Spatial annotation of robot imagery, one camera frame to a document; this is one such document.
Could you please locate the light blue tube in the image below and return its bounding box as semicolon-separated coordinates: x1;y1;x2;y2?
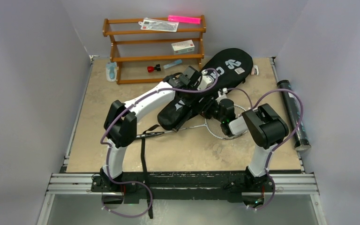
163;59;182;69

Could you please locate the pink ruler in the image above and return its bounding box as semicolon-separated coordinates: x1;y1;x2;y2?
167;15;201;24

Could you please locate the pink white small object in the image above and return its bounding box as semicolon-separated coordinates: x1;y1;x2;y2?
251;65;259;75

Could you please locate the blue white packaged item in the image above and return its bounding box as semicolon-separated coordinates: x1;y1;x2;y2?
105;62;117;82

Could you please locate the aluminium frame rail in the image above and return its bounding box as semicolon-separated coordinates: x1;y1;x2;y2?
46;173;319;195

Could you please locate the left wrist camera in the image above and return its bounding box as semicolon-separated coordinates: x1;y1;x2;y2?
197;70;215;90

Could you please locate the white red small box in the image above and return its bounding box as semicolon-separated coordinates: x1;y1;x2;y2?
171;40;195;55

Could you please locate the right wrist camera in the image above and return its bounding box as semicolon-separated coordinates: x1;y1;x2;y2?
216;88;228;104

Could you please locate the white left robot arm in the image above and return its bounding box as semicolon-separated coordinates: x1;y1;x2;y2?
100;67;218;192

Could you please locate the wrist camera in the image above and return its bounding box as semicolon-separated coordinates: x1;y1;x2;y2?
197;70;215;90
216;88;228;104

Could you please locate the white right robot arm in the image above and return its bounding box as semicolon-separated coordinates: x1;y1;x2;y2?
200;98;289;191

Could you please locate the black shuttlecock tube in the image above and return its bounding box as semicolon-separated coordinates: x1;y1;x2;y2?
277;80;311;151

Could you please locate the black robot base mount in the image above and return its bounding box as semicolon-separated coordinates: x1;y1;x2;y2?
91;171;274;205

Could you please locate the black racket bag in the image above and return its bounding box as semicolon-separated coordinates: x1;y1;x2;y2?
157;48;254;130

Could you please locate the wooden shelf rack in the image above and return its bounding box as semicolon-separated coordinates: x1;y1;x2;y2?
102;15;207;84

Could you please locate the red black stamp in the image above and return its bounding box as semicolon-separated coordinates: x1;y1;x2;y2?
147;64;161;73

